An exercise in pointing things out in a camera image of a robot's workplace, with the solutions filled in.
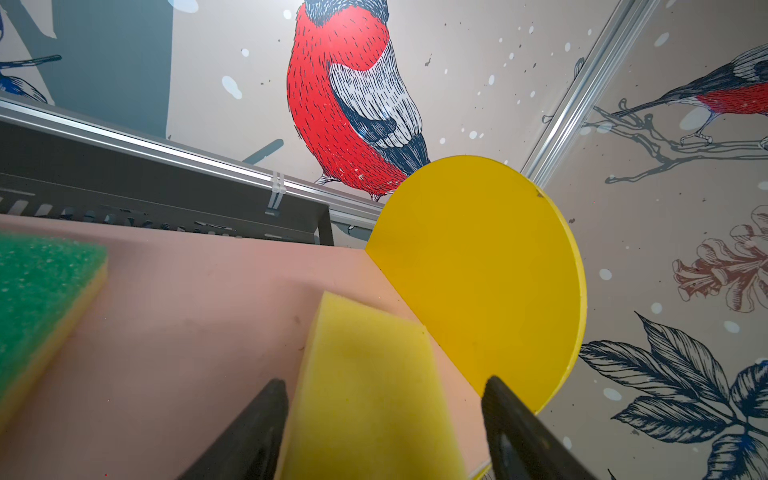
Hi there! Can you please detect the black vent panel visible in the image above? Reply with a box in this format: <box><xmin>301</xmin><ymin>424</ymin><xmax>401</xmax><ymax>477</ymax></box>
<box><xmin>1</xmin><ymin>122</ymin><xmax>334</xmax><ymax>246</ymax></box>

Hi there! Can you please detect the green yellow sponge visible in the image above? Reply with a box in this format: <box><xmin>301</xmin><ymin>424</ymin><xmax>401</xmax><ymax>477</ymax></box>
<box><xmin>1</xmin><ymin>233</ymin><xmax>108</xmax><ymax>429</ymax></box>

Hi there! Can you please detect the pink upper shelf board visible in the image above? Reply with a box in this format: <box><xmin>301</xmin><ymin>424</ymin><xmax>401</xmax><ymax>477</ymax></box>
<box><xmin>0</xmin><ymin>213</ymin><xmax>492</xmax><ymax>480</ymax></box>

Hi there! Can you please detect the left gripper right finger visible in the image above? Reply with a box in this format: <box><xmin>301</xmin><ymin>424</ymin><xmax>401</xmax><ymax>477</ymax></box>
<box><xmin>481</xmin><ymin>376</ymin><xmax>594</xmax><ymax>480</ymax></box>

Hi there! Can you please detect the yellow shelf frame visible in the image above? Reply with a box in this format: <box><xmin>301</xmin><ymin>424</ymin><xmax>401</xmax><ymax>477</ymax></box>
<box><xmin>366</xmin><ymin>156</ymin><xmax>587</xmax><ymax>422</ymax></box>

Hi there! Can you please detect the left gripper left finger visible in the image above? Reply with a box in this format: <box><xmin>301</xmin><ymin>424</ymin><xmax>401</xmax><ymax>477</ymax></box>
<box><xmin>179</xmin><ymin>379</ymin><xmax>289</xmax><ymax>480</ymax></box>

